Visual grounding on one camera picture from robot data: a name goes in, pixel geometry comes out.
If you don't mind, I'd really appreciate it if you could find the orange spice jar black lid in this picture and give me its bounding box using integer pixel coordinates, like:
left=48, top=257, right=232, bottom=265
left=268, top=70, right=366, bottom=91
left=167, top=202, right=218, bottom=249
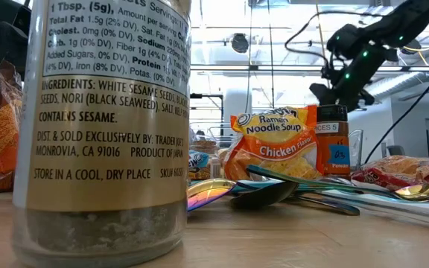
left=314, top=104, right=352, bottom=179

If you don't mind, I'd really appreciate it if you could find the silver spoon teal handle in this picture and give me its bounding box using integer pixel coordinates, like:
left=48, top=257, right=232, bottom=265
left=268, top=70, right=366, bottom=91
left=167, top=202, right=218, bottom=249
left=317, top=175, right=354, bottom=186

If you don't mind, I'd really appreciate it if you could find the orange chicken ramen pack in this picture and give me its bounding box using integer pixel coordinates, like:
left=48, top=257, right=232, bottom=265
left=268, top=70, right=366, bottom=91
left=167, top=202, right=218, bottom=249
left=223, top=105, right=324, bottom=182

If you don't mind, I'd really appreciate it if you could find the dark iridescent metal spoon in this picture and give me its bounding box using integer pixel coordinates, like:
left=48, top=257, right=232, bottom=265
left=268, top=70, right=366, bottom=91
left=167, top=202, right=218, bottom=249
left=229, top=180, right=299, bottom=211

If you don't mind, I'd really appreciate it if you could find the small brown spice jar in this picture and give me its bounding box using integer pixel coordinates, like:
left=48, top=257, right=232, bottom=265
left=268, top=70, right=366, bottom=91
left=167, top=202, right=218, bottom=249
left=209, top=156, right=223, bottom=180

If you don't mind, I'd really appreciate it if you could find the blue ramen noodle pack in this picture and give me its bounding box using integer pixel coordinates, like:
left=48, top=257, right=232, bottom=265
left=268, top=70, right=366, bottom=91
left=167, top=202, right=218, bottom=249
left=187, top=150, right=212, bottom=181

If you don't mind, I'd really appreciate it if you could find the gold label sesame jar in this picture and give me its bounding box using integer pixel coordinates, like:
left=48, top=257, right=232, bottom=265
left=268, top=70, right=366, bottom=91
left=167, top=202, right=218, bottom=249
left=11, top=0, right=193, bottom=268

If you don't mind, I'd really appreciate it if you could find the orange spice pouch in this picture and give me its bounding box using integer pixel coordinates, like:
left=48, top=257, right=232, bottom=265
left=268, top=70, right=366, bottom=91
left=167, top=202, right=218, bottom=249
left=0, top=60, right=25, bottom=194

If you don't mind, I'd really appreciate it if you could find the grey office chair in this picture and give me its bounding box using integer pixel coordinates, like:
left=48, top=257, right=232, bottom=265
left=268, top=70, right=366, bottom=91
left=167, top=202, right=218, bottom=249
left=385, top=144, right=406, bottom=157

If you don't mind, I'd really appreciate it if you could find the white building column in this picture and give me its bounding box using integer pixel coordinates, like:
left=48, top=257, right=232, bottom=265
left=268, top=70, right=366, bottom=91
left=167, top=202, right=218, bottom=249
left=223, top=87, right=252, bottom=124

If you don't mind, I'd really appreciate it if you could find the yellow hanging cable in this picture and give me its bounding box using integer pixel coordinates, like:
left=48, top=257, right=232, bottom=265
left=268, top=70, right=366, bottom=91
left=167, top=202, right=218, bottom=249
left=314, top=0, right=329, bottom=71

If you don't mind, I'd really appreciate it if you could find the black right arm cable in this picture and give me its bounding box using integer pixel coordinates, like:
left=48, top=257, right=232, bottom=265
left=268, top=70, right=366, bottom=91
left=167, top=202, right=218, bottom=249
left=362, top=58, right=429, bottom=165

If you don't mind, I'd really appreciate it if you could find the black ceiling cable reel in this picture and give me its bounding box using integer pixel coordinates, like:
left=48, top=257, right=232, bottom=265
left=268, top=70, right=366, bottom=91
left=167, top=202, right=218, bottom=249
left=230, top=32, right=250, bottom=54

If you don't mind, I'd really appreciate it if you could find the distant black frame rig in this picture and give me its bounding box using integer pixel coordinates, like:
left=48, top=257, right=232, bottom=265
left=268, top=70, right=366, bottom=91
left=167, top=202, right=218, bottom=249
left=190, top=92, right=225, bottom=137

